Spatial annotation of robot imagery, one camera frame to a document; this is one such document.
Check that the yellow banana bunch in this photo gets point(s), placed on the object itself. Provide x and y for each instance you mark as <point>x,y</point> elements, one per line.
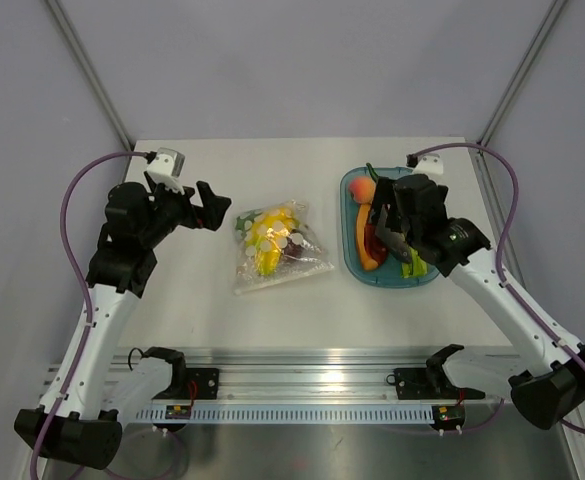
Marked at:
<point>265,241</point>

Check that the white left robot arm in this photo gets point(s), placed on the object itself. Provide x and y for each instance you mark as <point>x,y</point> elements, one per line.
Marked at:
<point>76,421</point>

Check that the right aluminium frame post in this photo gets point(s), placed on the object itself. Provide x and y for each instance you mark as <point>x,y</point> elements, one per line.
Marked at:
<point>523,70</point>

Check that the green chili pepper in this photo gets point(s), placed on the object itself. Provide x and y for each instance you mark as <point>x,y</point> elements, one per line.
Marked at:
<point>372,172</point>

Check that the yellow green corn cob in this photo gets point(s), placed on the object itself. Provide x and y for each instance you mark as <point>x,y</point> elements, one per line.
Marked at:
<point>416,267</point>

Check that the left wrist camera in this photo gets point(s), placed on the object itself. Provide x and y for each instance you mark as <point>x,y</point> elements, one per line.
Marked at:
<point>165,169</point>

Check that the left aluminium frame post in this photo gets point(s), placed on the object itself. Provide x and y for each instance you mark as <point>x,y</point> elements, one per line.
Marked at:
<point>81,57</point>

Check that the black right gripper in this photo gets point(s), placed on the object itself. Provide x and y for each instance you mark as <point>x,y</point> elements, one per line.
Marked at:
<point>385,193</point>

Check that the orange peach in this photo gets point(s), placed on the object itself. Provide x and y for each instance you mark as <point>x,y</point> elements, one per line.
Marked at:
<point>362,189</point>

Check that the grey toy fish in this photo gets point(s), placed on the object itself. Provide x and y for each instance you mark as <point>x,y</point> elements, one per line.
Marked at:
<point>395,243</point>

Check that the aluminium mounting rail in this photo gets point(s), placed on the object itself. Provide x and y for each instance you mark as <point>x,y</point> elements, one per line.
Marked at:
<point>346,375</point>

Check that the red apple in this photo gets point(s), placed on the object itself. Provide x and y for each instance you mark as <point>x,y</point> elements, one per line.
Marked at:
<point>297,247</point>

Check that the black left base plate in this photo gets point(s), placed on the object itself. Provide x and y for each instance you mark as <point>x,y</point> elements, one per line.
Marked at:
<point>198,383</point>

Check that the white slotted cable duct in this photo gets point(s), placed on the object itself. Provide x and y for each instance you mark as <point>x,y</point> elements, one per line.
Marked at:
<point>303,414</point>

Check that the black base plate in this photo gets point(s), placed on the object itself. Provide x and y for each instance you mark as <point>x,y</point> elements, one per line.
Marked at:
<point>418,383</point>
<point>198,383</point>

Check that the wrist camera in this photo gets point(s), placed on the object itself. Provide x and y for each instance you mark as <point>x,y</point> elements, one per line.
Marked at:
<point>431,165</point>
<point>165,169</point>

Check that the aluminium frame post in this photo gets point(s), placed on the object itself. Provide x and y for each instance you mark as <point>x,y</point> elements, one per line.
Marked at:
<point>523,70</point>
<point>81,57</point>

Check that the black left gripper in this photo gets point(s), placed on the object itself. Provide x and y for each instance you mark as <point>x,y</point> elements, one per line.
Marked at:
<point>209,216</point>

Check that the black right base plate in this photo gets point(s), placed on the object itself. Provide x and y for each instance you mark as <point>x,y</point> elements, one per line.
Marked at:
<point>418,383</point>

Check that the teal plastic tray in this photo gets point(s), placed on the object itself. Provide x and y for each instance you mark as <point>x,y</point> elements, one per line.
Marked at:
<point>387,275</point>

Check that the orange carrot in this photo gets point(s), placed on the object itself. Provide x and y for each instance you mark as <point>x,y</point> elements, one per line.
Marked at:
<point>372,252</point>

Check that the clear zip top bag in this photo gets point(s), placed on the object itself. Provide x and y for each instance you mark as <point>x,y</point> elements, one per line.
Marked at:
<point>316,262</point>

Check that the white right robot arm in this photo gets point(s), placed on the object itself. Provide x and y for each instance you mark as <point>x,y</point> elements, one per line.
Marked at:
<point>552,382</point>

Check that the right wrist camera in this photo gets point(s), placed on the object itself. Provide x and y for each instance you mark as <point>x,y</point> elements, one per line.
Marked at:
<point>431,165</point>

